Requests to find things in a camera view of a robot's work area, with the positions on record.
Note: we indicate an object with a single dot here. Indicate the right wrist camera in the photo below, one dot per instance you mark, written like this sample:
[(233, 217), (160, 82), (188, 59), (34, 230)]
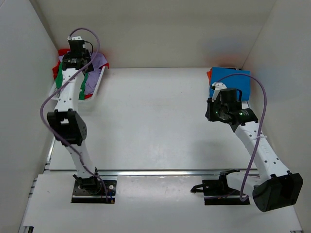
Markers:
[(217, 87)]

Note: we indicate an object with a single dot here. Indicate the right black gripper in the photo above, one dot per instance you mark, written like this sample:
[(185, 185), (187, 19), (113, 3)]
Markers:
[(210, 104)]

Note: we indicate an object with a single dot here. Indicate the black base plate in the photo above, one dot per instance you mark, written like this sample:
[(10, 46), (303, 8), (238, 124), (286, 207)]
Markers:
[(94, 192), (216, 193)]

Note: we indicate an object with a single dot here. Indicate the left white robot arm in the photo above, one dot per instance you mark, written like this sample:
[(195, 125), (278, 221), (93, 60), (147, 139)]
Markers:
[(66, 121)]

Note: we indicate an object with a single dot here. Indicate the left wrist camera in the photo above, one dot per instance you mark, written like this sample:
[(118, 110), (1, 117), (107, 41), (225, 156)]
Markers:
[(75, 38)]

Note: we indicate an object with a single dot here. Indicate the aluminium rail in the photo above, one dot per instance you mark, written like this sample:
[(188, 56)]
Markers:
[(167, 172)]

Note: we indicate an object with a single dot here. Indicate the folded blue t shirt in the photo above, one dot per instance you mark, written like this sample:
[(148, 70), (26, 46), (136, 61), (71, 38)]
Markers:
[(237, 81)]

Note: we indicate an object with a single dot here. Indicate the white plastic basket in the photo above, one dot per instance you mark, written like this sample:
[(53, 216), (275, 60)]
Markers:
[(82, 97)]

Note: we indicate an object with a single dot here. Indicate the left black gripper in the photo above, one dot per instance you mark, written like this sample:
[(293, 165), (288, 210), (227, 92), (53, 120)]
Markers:
[(91, 68)]

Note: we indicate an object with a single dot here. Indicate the lavender t shirt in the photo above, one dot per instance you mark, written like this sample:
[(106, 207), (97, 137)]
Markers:
[(92, 79)]

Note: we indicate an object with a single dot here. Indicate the folded orange t shirt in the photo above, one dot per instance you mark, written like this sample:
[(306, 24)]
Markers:
[(209, 73)]

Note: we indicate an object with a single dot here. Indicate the red t shirt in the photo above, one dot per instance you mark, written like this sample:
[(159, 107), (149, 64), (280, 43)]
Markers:
[(55, 69)]

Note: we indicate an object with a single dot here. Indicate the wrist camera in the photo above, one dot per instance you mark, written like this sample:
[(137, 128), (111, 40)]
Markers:
[(75, 38), (217, 87)]

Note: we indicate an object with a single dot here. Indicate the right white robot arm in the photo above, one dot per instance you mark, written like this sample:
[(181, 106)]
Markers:
[(275, 187)]

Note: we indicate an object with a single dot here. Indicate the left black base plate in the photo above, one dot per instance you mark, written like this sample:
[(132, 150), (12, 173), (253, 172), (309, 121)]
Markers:
[(94, 192)]

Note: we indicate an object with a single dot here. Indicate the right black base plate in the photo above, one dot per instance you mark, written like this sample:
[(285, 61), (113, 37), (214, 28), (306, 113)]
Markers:
[(216, 193)]

